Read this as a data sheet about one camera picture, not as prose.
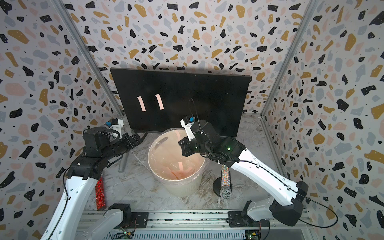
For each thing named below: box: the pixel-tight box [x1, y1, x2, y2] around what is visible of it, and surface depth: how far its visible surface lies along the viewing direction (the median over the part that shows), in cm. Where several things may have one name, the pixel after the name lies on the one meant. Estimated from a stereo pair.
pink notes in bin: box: [166, 161, 193, 179], surface depth 83 cm
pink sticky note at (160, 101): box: [155, 94, 164, 110], surface depth 73 cm
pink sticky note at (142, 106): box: [137, 96, 147, 112], surface depth 75 cm
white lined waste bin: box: [148, 128, 206, 197], surface depth 75 cm
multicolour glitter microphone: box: [219, 164, 233, 200], surface depth 66 cm
